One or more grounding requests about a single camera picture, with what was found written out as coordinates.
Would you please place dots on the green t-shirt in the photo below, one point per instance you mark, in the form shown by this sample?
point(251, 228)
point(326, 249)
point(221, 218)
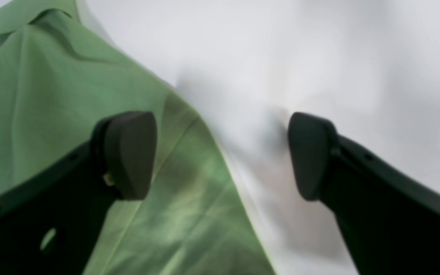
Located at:
point(57, 79)

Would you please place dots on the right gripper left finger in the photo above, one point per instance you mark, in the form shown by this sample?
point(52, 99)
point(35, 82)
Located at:
point(50, 224)

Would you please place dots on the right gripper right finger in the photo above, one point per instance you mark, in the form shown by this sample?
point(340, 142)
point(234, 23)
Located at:
point(389, 222)

